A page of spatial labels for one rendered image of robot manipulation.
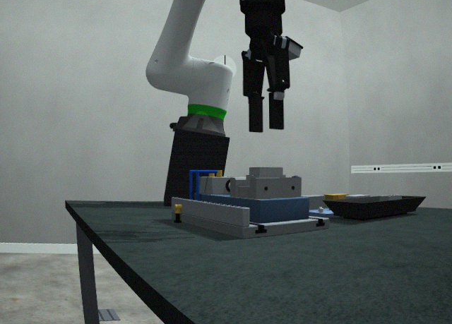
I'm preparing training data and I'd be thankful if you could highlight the yellow block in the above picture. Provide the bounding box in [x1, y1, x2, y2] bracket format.
[325, 194, 349, 200]

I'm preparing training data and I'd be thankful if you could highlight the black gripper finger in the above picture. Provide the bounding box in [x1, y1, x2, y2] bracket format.
[242, 42, 266, 133]
[258, 35, 290, 130]

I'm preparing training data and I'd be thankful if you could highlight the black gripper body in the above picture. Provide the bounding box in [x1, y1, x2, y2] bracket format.
[244, 6, 283, 61]

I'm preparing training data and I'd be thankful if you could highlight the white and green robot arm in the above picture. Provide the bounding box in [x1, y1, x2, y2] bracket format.
[145, 0, 285, 137]

